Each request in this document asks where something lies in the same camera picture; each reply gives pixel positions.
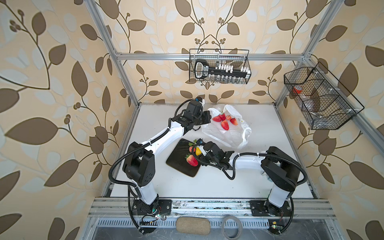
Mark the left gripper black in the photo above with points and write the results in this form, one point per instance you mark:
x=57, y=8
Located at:
x=207, y=117

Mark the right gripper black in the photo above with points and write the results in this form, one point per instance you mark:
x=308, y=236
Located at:
x=203, y=160

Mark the yellow fake lemon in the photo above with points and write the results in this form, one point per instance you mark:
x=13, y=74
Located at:
x=198, y=151

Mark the large red fake strawberry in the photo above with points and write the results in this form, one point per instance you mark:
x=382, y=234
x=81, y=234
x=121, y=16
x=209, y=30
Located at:
x=191, y=160

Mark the small red fake apple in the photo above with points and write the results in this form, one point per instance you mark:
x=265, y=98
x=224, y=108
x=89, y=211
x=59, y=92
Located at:
x=191, y=149

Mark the green leafy fake sprig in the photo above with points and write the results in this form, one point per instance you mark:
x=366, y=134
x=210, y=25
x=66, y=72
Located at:
x=198, y=142

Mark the white plastic bag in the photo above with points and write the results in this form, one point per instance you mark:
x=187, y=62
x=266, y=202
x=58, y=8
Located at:
x=237, y=136

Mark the red yellow fake apple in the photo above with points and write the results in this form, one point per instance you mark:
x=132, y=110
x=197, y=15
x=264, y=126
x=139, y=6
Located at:
x=222, y=117

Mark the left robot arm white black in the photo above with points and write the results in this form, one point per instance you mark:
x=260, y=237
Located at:
x=136, y=168

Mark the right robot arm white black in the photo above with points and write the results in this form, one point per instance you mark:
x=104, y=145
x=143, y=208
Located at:
x=285, y=173

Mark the fake strawberry in bag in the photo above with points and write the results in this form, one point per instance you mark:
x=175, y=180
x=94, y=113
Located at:
x=225, y=125
x=217, y=119
x=234, y=121

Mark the black square tray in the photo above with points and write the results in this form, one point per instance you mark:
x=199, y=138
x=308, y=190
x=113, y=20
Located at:
x=177, y=159

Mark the black socket tool set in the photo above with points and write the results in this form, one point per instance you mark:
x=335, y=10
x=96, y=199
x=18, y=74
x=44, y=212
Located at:
x=203, y=70

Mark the beige sponge block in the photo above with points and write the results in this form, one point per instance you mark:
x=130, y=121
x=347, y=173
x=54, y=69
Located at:
x=193, y=225

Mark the grey tape roll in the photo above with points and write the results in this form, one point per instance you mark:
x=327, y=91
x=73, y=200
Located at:
x=231, y=222

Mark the red cup in basket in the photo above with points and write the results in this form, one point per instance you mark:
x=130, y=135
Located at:
x=297, y=89

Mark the back wire basket black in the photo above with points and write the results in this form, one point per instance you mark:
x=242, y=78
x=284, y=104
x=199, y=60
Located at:
x=234, y=57

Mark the wire basket black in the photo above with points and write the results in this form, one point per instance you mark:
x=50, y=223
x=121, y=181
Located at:
x=325, y=102
x=234, y=57

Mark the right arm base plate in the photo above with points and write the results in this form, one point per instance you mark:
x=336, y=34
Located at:
x=261, y=208

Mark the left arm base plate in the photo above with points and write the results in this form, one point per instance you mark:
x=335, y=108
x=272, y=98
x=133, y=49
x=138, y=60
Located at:
x=158, y=207

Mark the right wire basket black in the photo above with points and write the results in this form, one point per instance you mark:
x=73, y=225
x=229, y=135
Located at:
x=325, y=102

